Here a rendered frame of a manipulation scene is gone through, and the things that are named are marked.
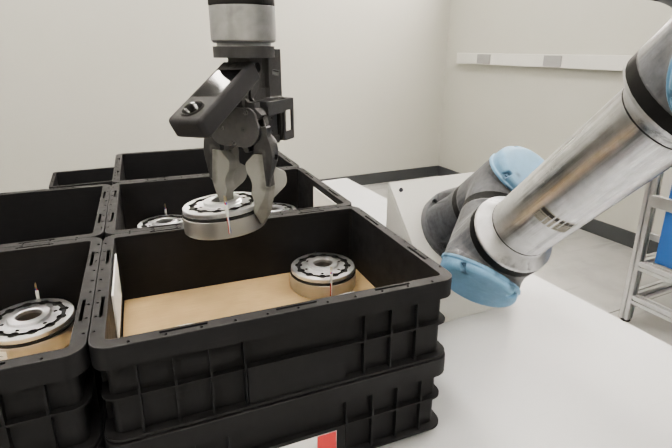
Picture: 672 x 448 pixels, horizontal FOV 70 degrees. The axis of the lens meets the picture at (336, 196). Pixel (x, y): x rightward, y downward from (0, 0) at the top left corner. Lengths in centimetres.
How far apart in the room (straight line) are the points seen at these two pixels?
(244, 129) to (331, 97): 354
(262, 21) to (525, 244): 41
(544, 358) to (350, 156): 351
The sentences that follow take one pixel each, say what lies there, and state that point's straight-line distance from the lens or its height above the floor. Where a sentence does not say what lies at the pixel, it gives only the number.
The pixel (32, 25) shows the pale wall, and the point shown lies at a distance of 370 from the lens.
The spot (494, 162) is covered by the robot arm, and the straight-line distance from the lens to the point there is 79.
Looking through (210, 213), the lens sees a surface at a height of 100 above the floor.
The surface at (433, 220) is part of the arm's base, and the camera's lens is 90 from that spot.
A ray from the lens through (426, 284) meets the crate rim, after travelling 57.
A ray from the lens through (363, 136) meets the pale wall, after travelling 429.
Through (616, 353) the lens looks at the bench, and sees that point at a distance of 98.
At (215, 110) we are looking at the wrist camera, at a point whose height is 113.
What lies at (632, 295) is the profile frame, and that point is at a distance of 257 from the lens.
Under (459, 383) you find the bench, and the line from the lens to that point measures 81.
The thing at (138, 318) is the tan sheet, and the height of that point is 83.
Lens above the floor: 119
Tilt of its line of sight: 17 degrees down
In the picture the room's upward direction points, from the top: straight up
